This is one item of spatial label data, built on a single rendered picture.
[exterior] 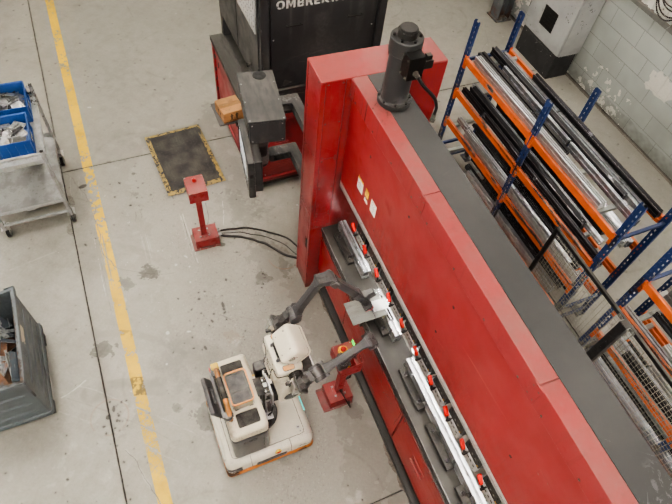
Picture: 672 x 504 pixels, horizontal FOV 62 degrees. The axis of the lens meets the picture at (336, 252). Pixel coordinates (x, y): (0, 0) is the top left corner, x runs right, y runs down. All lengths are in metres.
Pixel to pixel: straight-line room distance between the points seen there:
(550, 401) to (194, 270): 3.63
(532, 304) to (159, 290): 3.49
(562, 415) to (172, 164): 4.71
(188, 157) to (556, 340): 4.51
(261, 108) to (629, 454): 2.75
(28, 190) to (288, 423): 3.20
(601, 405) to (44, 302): 4.41
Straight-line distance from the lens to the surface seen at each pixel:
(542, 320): 2.62
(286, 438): 4.27
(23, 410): 4.70
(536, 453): 2.76
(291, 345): 3.32
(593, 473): 2.44
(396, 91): 3.19
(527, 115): 4.89
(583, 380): 2.56
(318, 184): 4.00
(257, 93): 3.83
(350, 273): 4.20
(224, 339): 4.89
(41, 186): 5.79
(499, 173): 5.32
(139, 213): 5.76
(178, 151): 6.24
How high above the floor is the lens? 4.38
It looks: 55 degrees down
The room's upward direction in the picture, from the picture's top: 9 degrees clockwise
